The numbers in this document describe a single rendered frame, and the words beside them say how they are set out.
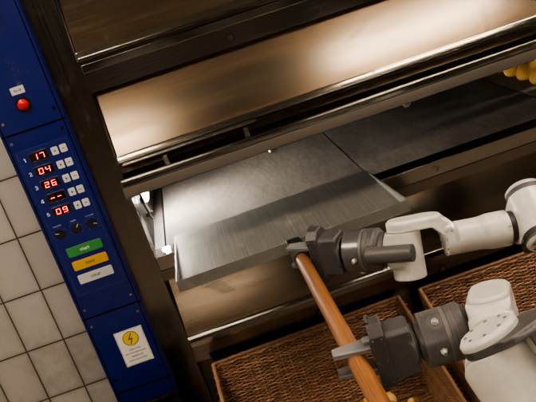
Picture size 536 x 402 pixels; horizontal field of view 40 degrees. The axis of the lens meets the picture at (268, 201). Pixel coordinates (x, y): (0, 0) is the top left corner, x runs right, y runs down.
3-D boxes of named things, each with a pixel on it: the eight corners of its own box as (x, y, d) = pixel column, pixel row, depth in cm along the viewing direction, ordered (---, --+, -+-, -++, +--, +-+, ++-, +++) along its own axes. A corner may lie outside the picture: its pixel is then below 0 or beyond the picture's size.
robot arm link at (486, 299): (483, 336, 118) (478, 367, 106) (468, 283, 118) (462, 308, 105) (525, 329, 116) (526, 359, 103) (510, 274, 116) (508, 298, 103)
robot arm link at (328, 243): (331, 269, 162) (382, 265, 156) (315, 292, 154) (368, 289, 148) (315, 218, 158) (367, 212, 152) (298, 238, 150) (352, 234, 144)
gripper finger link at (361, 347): (332, 352, 117) (369, 341, 116) (334, 363, 114) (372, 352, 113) (329, 343, 116) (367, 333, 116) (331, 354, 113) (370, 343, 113)
